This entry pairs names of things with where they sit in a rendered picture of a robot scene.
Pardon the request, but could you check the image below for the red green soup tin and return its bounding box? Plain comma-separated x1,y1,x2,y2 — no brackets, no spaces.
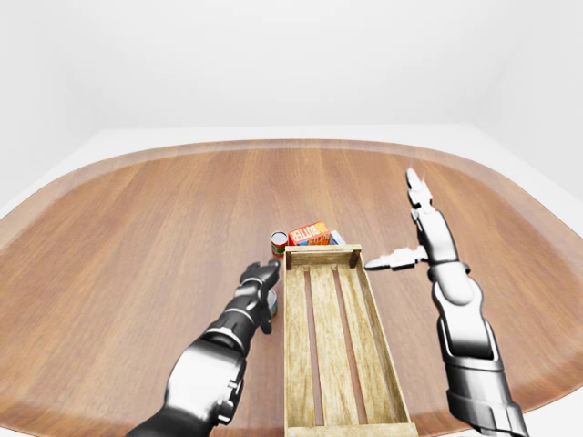
270,230,290,259

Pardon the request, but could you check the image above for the orange butter box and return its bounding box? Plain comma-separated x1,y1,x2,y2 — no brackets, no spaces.
288,220,333,248

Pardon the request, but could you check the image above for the wooden slat tray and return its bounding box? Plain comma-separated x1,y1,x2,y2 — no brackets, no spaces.
282,243,419,437

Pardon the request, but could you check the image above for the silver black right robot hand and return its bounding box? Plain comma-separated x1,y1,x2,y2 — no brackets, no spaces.
364,168,461,272

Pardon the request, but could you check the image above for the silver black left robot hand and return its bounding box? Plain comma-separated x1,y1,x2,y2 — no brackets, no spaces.
226,259,282,336

